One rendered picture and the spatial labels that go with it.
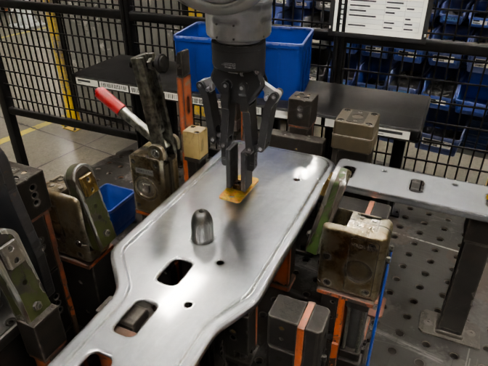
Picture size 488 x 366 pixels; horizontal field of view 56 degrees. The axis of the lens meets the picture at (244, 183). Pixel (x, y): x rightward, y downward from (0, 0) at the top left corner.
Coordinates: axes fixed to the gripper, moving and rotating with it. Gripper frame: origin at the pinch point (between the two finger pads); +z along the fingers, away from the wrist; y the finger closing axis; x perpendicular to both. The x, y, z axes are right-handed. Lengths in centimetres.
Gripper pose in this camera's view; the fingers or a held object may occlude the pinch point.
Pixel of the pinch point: (239, 167)
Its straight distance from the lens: 73.9
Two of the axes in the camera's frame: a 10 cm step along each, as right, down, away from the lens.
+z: 0.0, 8.6, 5.1
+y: 9.1, 2.1, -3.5
